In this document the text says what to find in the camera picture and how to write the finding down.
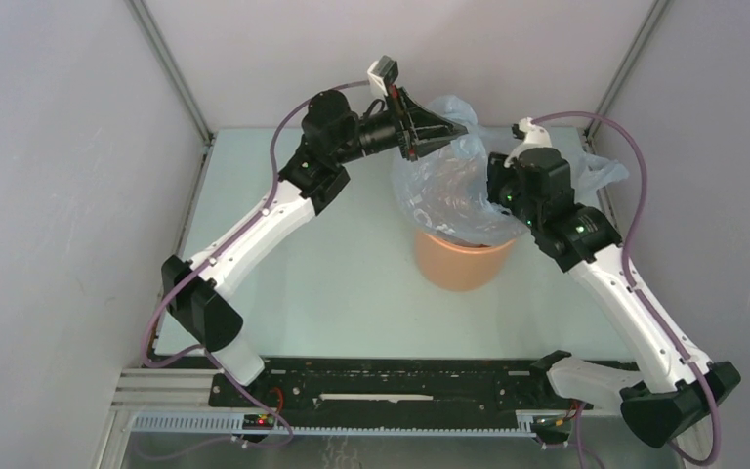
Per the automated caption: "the blue plastic trash bag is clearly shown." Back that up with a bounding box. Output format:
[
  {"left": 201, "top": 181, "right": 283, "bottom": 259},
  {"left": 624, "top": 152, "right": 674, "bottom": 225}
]
[{"left": 392, "top": 95, "right": 629, "bottom": 246}]

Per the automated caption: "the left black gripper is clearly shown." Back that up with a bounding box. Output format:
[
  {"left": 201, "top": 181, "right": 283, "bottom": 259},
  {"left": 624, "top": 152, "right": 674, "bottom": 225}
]
[{"left": 333, "top": 87, "right": 468, "bottom": 166}]

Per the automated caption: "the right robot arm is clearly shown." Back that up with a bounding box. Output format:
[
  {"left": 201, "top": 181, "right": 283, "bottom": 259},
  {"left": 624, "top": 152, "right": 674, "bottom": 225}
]
[{"left": 487, "top": 148, "right": 741, "bottom": 448}]

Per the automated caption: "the white slotted cable duct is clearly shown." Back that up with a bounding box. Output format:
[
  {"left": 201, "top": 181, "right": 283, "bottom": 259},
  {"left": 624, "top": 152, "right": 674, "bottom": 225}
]
[{"left": 130, "top": 411, "right": 545, "bottom": 439}]

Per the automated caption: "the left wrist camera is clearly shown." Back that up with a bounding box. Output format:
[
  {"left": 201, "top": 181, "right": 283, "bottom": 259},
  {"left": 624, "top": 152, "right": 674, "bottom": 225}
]
[{"left": 367, "top": 55, "right": 399, "bottom": 99}]

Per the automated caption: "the left circuit board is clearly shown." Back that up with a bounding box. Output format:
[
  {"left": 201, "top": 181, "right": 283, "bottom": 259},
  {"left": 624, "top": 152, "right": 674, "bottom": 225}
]
[{"left": 241, "top": 414, "right": 276, "bottom": 430}]

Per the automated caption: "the aluminium frame post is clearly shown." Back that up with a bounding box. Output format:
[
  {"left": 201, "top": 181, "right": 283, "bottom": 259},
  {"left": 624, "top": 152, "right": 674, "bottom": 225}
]
[
  {"left": 123, "top": 0, "right": 218, "bottom": 145},
  {"left": 589, "top": 0, "right": 673, "bottom": 129}
]

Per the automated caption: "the right circuit board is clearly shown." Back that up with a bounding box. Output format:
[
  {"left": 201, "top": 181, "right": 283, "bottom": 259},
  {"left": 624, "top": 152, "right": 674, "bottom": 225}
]
[{"left": 530, "top": 416, "right": 573, "bottom": 434}]

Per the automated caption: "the left aluminium frame post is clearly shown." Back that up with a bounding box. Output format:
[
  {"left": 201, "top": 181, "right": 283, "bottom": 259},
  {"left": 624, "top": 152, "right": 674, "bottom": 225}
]
[{"left": 123, "top": 0, "right": 218, "bottom": 145}]

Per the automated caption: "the circuit board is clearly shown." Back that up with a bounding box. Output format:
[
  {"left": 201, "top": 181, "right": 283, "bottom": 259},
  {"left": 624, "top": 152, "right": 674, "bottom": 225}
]
[
  {"left": 530, "top": 416, "right": 573, "bottom": 434},
  {"left": 241, "top": 414, "right": 276, "bottom": 430}
]

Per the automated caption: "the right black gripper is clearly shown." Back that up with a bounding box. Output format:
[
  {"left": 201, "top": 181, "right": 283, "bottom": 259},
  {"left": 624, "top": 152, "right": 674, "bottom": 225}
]
[{"left": 460, "top": 152, "right": 540, "bottom": 230}]

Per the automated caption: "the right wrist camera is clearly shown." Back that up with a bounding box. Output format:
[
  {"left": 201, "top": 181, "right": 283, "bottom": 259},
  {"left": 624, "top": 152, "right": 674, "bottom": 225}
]
[{"left": 504, "top": 117, "right": 553, "bottom": 168}]

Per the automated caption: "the right aluminium frame post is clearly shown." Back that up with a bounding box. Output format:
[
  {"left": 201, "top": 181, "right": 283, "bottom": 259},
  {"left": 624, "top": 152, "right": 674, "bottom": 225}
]
[{"left": 589, "top": 0, "right": 673, "bottom": 129}]

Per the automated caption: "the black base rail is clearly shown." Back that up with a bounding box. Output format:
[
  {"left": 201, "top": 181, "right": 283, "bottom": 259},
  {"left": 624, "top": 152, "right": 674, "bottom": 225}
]
[{"left": 208, "top": 358, "right": 571, "bottom": 431}]

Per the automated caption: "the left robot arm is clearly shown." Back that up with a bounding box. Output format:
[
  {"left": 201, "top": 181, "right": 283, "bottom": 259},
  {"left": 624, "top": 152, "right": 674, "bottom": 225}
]
[{"left": 158, "top": 85, "right": 468, "bottom": 407}]

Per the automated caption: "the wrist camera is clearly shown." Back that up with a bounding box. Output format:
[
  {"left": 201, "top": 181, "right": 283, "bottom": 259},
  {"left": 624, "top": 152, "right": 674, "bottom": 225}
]
[
  {"left": 367, "top": 55, "right": 399, "bottom": 99},
  {"left": 504, "top": 117, "right": 553, "bottom": 168}
]

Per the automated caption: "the orange trash bin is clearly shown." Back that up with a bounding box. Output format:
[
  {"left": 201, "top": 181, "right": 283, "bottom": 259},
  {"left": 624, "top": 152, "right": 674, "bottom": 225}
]
[{"left": 414, "top": 230, "right": 516, "bottom": 292}]

